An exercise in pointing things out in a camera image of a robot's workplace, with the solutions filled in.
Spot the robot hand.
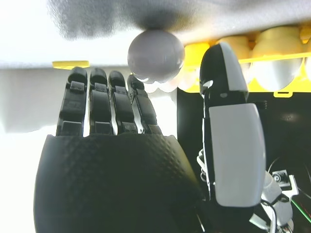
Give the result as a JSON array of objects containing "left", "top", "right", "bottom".
[{"left": 33, "top": 41, "right": 267, "bottom": 233}]

